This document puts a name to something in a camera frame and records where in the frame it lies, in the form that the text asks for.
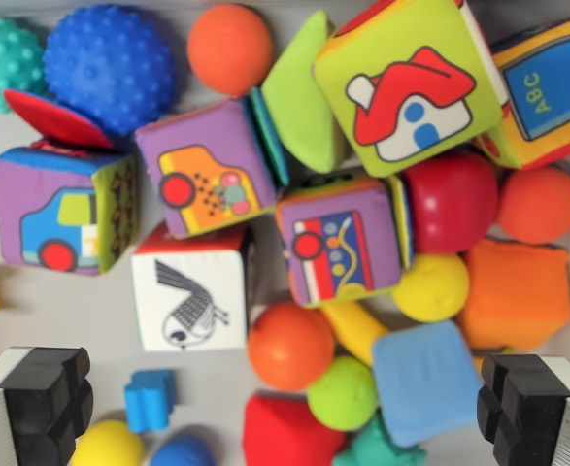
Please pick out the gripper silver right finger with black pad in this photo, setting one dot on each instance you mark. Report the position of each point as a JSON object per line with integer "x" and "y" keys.
{"x": 527, "y": 408}

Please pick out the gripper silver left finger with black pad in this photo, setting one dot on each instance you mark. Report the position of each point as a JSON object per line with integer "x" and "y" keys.
{"x": 42, "y": 403}

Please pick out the green fabric cube house print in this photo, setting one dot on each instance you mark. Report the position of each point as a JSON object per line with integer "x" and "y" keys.
{"x": 406, "y": 97}

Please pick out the grey plastic bin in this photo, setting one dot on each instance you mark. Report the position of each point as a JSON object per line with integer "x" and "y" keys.
{"x": 71, "y": 306}

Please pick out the smooth yellow ball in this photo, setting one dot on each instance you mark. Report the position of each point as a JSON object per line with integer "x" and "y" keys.
{"x": 430, "y": 286}
{"x": 107, "y": 444}

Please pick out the light blue fabric block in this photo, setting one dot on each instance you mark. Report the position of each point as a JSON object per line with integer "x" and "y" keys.
{"x": 425, "y": 378}

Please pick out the blue foam shape piece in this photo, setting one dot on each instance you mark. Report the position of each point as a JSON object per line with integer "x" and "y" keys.
{"x": 148, "y": 400}

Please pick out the orange fabric block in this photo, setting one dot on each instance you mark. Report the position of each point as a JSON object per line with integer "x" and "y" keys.
{"x": 517, "y": 296}

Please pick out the smooth blue ball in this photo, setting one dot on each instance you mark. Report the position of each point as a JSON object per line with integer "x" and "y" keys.
{"x": 182, "y": 451}

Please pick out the teal rubber star toy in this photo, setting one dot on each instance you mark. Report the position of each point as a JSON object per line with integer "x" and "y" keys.
{"x": 377, "y": 449}

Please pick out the white fabric cube bird print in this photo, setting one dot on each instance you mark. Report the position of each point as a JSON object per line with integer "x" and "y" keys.
{"x": 192, "y": 296}

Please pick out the smooth green ball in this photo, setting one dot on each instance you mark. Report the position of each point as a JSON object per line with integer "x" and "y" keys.
{"x": 343, "y": 393}

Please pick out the yellow toy banana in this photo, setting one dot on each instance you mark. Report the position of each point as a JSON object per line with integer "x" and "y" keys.
{"x": 355, "y": 330}

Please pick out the purple fabric cube blue car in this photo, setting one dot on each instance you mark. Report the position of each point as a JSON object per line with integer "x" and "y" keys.
{"x": 51, "y": 213}

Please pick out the smooth orange ball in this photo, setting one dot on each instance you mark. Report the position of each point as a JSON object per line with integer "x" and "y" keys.
{"x": 289, "y": 347}
{"x": 229, "y": 48}
{"x": 539, "y": 204}

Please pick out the red plastic apple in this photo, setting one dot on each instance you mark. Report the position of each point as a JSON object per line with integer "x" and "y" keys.
{"x": 452, "y": 204}

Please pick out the red fabric block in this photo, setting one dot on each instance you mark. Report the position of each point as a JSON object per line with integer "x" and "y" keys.
{"x": 284, "y": 432}

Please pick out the purple fabric cube fire truck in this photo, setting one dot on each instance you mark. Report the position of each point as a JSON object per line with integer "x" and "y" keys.
{"x": 338, "y": 242}

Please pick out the red fabric flap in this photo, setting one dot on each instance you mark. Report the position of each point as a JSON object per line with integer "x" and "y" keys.
{"x": 56, "y": 121}

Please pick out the purple fabric cube orange car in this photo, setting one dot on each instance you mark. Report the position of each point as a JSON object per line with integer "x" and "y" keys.
{"x": 207, "y": 170}

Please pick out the fabric cube ABC book print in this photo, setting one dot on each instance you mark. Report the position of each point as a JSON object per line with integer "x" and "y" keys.
{"x": 542, "y": 92}

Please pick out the blue bumpy rubber ball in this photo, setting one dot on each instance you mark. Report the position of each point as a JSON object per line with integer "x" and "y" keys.
{"x": 107, "y": 68}

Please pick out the teal bumpy rubber ball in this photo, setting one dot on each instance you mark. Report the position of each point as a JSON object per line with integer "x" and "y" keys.
{"x": 0, "y": 63}

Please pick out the green fabric wedge block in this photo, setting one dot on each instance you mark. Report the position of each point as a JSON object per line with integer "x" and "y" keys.
{"x": 304, "y": 107}

